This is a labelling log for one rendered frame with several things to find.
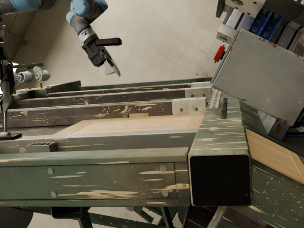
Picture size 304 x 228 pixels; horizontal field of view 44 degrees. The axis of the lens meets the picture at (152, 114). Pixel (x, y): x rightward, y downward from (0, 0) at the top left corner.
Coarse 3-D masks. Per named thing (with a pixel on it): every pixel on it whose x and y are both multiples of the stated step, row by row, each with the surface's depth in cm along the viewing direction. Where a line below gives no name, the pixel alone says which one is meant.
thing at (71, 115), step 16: (16, 112) 155; (32, 112) 154; (48, 112) 152; (64, 112) 151; (80, 112) 150; (96, 112) 148; (112, 112) 147; (128, 112) 146; (144, 112) 144; (160, 112) 143; (176, 112) 142; (192, 112) 141
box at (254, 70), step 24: (240, 48) 69; (264, 48) 68; (216, 72) 71; (240, 72) 70; (264, 72) 69; (288, 72) 68; (240, 96) 70; (264, 96) 70; (288, 96) 69; (288, 120) 69
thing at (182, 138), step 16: (192, 128) 103; (0, 144) 111; (16, 144) 110; (64, 144) 107; (80, 144) 106; (96, 144) 105; (112, 144) 104; (128, 144) 103; (144, 144) 102; (160, 144) 101; (176, 144) 100
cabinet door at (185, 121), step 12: (84, 120) 148; (96, 120) 146; (108, 120) 143; (120, 120) 141; (132, 120) 139; (144, 120) 138; (156, 120) 136; (168, 120) 133; (180, 120) 131; (192, 120) 128; (60, 132) 127; (72, 132) 126; (84, 132) 125; (96, 132) 123; (108, 132) 122
